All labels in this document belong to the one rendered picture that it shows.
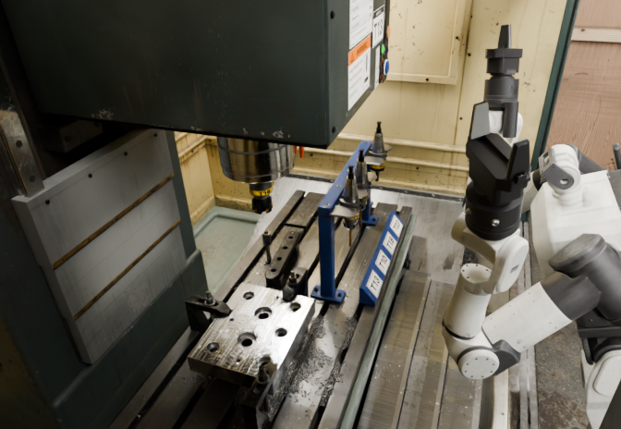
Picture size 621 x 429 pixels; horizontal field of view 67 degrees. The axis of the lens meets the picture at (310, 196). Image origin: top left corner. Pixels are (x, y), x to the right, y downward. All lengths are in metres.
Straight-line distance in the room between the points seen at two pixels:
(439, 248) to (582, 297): 1.03
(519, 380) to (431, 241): 0.70
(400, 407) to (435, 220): 0.87
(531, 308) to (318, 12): 0.67
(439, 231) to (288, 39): 1.38
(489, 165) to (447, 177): 1.31
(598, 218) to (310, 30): 0.70
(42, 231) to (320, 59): 0.73
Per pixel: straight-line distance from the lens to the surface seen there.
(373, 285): 1.46
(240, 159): 0.94
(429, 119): 1.96
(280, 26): 0.76
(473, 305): 0.95
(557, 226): 1.11
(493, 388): 1.63
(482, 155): 0.76
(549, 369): 2.67
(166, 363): 1.38
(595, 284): 1.00
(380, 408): 1.41
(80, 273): 1.30
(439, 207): 2.07
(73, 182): 1.22
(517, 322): 1.02
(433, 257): 1.94
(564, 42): 1.86
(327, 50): 0.75
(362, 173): 1.38
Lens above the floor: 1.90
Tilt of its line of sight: 30 degrees down
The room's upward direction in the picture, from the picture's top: 2 degrees counter-clockwise
